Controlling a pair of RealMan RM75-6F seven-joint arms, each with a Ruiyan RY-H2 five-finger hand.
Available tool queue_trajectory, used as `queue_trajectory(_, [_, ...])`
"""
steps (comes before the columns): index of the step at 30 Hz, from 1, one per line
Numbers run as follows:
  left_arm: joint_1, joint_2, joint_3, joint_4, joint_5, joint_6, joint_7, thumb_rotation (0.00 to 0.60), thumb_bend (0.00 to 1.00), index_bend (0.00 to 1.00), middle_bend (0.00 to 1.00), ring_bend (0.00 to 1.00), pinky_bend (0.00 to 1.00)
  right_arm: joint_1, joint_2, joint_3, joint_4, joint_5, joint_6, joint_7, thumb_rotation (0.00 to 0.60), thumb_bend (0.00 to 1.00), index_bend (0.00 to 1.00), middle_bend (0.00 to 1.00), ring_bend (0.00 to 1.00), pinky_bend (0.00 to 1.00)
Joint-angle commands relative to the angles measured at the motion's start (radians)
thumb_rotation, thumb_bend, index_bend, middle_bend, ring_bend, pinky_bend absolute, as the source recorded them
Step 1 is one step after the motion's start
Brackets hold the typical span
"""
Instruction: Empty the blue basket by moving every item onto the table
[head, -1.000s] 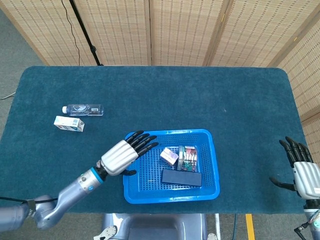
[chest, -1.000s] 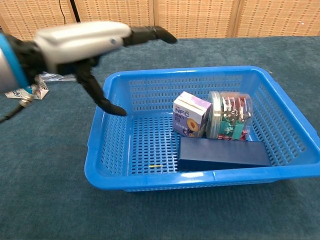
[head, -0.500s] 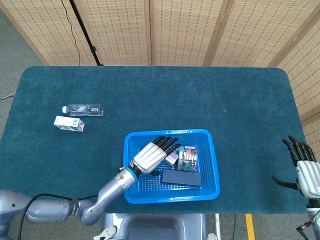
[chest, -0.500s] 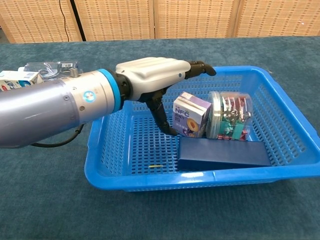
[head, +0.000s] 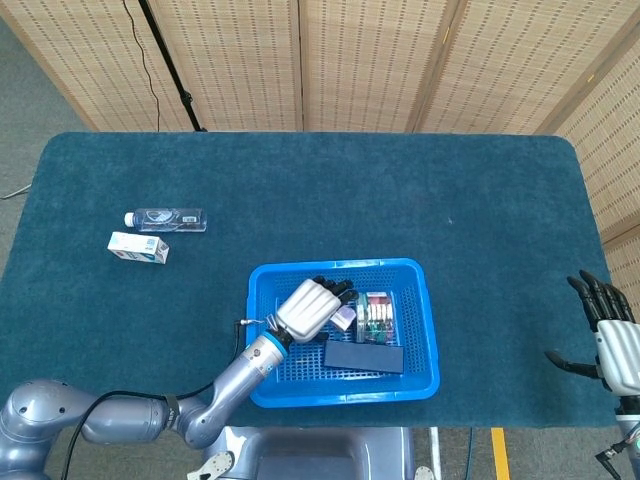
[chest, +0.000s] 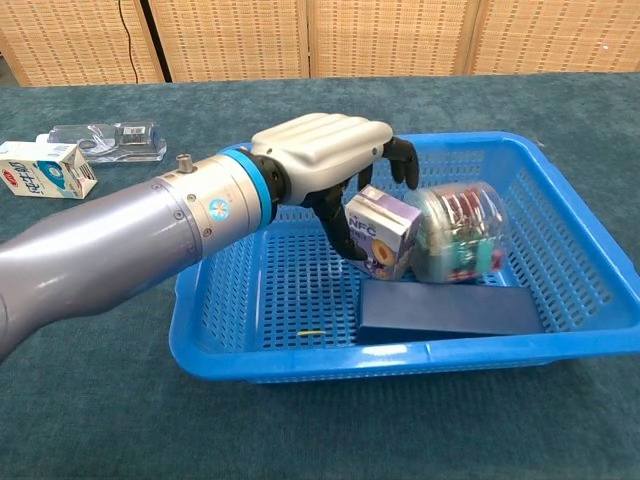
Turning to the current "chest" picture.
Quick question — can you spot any purple NFC juice carton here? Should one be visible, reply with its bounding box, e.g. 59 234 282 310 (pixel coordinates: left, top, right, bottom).
344 184 424 281

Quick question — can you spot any white blue milk carton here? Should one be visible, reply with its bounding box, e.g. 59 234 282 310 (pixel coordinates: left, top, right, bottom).
0 140 99 200

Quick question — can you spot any black stand pole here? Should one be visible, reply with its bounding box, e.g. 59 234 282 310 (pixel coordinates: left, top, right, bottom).
139 0 174 84

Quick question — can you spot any bamboo folding screen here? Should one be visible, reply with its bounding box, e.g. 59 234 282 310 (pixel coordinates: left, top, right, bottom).
0 0 640 87

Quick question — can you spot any blue plastic perforated basket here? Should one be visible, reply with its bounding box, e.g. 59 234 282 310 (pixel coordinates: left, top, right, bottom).
168 130 640 385

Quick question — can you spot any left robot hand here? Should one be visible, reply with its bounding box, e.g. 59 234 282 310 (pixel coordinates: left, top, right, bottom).
249 112 420 262

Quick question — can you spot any teal table cloth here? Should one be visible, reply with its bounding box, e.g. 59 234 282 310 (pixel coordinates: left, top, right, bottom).
0 72 640 480

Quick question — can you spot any dark blue rectangular box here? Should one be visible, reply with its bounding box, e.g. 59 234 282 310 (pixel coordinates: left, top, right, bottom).
357 279 546 346

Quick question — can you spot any clear water bottle white cap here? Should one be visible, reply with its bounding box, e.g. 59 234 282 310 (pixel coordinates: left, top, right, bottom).
35 121 168 164

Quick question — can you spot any clear jar of binder clips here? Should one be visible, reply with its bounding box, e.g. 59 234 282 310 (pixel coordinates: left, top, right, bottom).
407 180 507 285

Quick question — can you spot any thin black hanging cable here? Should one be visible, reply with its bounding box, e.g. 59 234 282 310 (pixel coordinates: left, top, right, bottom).
117 0 140 84

